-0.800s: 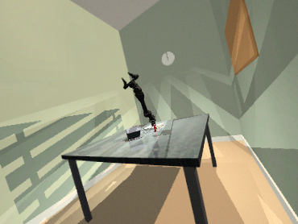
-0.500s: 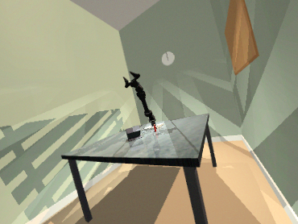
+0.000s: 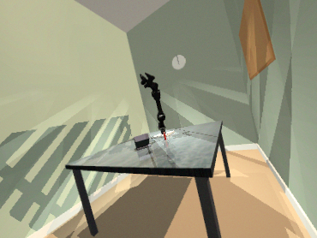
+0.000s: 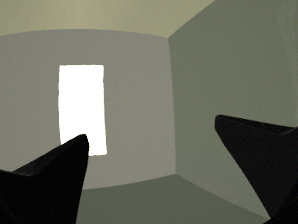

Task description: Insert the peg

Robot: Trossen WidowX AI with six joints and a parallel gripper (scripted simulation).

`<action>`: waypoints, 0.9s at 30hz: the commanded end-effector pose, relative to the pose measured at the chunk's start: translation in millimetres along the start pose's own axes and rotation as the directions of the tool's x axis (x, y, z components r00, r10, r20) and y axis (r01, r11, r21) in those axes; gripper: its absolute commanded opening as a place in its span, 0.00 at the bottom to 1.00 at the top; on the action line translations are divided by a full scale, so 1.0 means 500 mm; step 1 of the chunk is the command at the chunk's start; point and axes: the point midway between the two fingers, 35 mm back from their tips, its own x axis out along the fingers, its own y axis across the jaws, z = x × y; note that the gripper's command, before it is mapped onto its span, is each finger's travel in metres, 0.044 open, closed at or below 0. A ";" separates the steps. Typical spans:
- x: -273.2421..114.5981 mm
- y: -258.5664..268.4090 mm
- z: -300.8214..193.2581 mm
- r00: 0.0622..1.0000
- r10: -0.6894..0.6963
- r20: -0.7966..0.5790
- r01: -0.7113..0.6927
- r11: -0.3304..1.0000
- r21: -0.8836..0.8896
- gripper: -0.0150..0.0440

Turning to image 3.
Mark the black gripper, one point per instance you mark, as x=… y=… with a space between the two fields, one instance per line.
x=148 y=81

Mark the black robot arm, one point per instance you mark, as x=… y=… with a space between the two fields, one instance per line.
x=160 y=115

